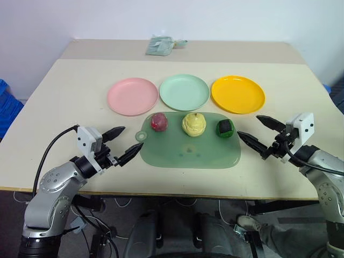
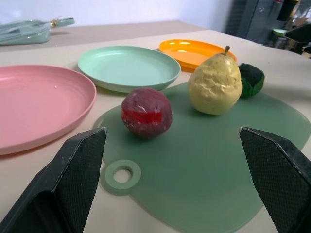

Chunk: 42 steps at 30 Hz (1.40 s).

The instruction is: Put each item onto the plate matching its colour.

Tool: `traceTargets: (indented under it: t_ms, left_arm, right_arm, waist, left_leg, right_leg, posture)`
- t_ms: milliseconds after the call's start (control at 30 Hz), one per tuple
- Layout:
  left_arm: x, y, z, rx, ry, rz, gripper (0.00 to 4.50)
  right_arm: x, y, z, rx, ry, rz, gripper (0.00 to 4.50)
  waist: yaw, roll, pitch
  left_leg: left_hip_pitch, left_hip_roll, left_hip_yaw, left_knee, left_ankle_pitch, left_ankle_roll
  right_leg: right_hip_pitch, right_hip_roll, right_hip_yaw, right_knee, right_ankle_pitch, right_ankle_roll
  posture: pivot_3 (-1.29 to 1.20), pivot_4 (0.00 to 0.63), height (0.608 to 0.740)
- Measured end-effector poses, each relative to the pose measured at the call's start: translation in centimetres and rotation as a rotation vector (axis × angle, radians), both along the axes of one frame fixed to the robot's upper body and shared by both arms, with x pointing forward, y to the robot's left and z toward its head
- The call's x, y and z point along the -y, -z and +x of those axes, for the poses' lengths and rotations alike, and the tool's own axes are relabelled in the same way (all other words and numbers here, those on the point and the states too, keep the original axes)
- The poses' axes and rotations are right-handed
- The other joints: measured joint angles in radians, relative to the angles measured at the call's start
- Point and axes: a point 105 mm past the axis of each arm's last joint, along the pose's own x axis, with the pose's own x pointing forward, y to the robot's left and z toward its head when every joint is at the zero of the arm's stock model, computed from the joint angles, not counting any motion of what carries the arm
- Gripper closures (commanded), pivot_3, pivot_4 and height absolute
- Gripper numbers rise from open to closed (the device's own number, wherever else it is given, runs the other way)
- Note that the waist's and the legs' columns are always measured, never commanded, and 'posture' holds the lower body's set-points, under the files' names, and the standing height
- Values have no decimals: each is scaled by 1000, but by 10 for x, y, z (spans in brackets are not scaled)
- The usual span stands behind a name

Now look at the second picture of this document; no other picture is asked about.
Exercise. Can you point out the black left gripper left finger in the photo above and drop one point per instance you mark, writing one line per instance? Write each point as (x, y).
(73, 174)

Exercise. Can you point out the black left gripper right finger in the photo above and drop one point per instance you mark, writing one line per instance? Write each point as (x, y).
(279, 174)

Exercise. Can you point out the pink plate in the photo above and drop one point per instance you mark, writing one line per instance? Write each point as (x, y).
(39, 104)

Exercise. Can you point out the dark green toy vegetable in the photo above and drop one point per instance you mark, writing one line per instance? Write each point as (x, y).
(251, 81)

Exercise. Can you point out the mint green plate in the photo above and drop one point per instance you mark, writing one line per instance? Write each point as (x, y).
(128, 68)

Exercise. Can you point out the orange plate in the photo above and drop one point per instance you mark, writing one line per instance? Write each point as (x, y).
(192, 52)

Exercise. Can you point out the green cutting mat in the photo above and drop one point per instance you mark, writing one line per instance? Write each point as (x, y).
(194, 170)

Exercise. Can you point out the dark red apple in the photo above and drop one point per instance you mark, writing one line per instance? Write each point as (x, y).
(146, 113)

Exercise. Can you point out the yellow pear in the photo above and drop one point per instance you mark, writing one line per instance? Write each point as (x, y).
(215, 83)

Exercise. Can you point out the dark cabinet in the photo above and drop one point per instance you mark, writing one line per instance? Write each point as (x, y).
(255, 20)

